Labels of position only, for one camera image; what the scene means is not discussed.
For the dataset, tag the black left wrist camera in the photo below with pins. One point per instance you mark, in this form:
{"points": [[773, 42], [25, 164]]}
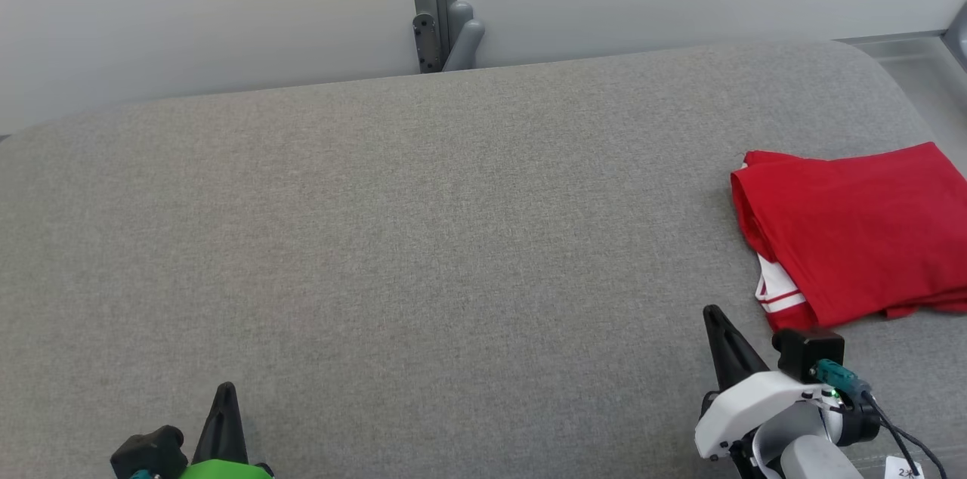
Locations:
{"points": [[147, 452]]}

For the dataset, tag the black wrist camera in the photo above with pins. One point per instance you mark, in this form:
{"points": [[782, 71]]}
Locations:
{"points": [[147, 452], [808, 354]]}

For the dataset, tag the grey fabric sofa cushion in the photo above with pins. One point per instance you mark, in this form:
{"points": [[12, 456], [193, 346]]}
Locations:
{"points": [[423, 252]]}

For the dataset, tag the red white basketball jersey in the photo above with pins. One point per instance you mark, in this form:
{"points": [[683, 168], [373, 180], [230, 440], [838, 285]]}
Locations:
{"points": [[861, 230]]}

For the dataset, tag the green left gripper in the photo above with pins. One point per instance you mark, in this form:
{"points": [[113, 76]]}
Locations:
{"points": [[227, 471]]}

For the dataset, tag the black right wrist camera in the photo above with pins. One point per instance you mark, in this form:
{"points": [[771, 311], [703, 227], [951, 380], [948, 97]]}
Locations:
{"points": [[808, 354]]}

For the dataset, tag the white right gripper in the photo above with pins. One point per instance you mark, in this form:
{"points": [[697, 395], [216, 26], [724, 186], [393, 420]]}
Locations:
{"points": [[755, 407]]}

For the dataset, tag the white paper label tag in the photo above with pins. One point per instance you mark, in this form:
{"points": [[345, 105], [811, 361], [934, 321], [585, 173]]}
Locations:
{"points": [[904, 468]]}

